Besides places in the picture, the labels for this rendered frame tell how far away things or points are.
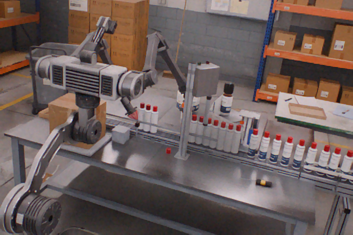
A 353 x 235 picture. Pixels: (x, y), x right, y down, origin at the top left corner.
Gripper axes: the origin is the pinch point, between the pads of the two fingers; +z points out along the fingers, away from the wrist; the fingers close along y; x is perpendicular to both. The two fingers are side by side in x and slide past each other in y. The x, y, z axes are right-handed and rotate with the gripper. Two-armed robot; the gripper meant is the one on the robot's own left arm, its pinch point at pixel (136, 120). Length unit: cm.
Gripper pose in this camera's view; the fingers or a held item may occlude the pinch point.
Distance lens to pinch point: 274.5
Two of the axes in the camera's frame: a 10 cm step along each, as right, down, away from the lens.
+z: 5.1, 8.5, 1.3
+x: -8.0, 4.1, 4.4
